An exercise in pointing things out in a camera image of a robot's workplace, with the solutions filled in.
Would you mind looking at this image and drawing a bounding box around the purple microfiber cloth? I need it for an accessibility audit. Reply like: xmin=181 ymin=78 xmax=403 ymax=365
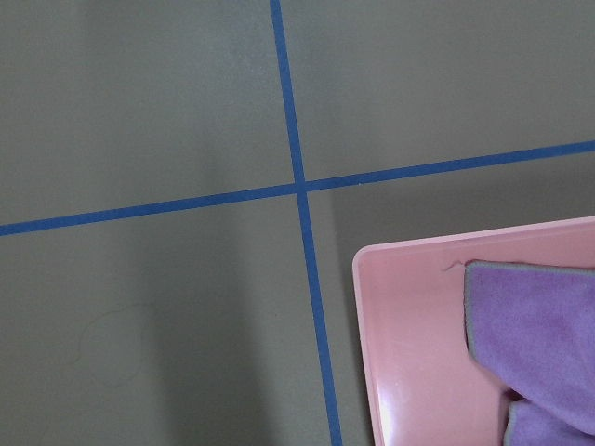
xmin=463 ymin=260 xmax=594 ymax=445

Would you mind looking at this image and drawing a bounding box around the pink plastic bin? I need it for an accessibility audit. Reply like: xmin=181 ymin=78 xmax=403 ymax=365
xmin=352 ymin=217 xmax=594 ymax=445

